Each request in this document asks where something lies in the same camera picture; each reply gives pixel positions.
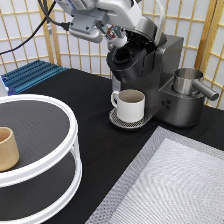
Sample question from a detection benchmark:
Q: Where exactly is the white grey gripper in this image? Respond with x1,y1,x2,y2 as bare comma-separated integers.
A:
66,0,142,44

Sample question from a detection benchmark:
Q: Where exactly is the grey pod coffee machine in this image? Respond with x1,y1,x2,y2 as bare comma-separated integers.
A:
106,0,206,130

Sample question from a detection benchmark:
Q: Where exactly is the white coffee pod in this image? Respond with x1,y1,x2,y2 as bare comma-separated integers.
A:
106,31,127,50

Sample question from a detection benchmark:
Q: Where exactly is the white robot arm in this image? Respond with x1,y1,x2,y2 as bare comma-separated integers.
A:
55,0,142,45

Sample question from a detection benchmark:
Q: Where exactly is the white ceramic mug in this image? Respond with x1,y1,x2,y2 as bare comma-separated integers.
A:
111,89,145,123

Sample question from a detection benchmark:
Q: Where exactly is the blue ribbed metal block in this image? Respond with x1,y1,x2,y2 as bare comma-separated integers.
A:
2,60,66,95

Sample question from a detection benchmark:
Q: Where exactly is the wooden shoji screen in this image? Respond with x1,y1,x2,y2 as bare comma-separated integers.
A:
0,0,224,110

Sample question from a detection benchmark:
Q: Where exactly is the steel milk frother jug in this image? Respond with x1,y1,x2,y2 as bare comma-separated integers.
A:
173,68,219,101

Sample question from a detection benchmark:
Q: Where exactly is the black tablecloth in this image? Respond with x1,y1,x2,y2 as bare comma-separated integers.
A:
26,69,224,224

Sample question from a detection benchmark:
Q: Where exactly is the grey woven placemat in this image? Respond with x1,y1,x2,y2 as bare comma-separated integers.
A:
85,127,224,224

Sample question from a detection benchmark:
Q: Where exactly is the tan wooden cup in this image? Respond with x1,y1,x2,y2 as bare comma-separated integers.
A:
0,127,19,172

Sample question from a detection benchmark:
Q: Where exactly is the white two-tier round shelf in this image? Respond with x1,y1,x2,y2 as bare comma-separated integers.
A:
0,94,82,224

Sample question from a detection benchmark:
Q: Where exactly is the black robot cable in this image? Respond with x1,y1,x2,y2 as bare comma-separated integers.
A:
0,0,71,57

